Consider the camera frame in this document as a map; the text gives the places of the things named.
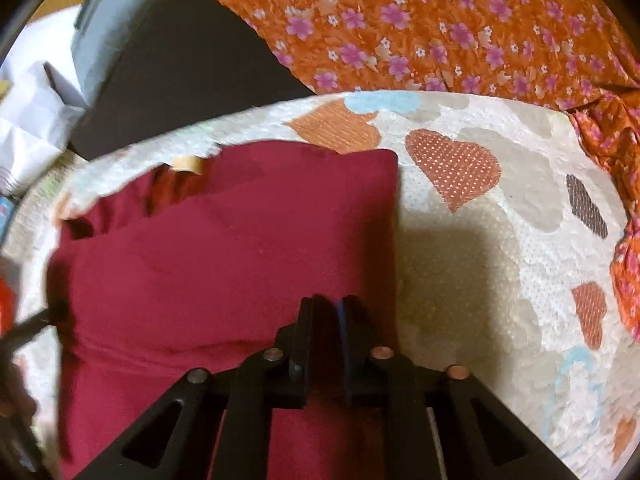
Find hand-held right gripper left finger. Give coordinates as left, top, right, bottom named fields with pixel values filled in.
left=75, top=296, right=329, bottom=480

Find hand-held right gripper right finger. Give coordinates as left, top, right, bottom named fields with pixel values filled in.
left=327, top=295, right=583, bottom=480

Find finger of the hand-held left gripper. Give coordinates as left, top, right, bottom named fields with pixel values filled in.
left=0, top=302, right=68, bottom=356

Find dark red garment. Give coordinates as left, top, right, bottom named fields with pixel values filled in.
left=46, top=141, right=401, bottom=480

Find white heart-patterned quilt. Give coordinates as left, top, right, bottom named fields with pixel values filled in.
left=2, top=89, right=640, bottom=480

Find white paper sheets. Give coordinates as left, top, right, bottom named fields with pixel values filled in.
left=0, top=10, right=90, bottom=198

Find dark grey cushion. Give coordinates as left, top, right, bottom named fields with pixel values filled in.
left=67, top=0, right=317, bottom=161

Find light blue cloth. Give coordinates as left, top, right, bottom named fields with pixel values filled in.
left=70, top=0, right=182, bottom=106

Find orange floral bedsheet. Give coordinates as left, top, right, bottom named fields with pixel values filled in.
left=181, top=0, right=640, bottom=343

